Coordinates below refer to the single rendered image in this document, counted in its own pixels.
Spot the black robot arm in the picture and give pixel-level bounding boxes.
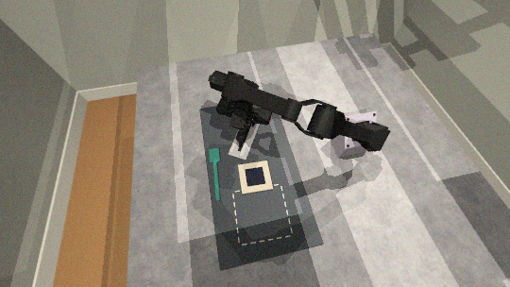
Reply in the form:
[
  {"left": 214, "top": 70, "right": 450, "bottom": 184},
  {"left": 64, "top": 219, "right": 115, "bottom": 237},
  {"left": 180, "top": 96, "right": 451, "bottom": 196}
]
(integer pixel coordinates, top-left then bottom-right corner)
[{"left": 208, "top": 71, "right": 390, "bottom": 152}]

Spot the green trowel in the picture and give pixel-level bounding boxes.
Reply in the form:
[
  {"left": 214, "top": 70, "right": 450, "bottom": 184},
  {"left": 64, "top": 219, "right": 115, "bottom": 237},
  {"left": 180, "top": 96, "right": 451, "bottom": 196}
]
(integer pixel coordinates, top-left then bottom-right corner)
[{"left": 209, "top": 147, "right": 220, "bottom": 201}]

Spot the beige square tile with dark centre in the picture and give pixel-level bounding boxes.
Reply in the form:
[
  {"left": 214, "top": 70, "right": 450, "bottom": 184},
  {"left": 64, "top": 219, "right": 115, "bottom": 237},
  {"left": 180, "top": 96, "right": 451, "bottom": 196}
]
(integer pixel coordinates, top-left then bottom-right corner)
[{"left": 238, "top": 160, "right": 273, "bottom": 194}]

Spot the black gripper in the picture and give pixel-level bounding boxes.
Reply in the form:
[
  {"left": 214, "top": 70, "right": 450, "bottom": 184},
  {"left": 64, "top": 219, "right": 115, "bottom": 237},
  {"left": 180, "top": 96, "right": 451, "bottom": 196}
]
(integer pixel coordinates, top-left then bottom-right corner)
[{"left": 216, "top": 98, "right": 272, "bottom": 127}]

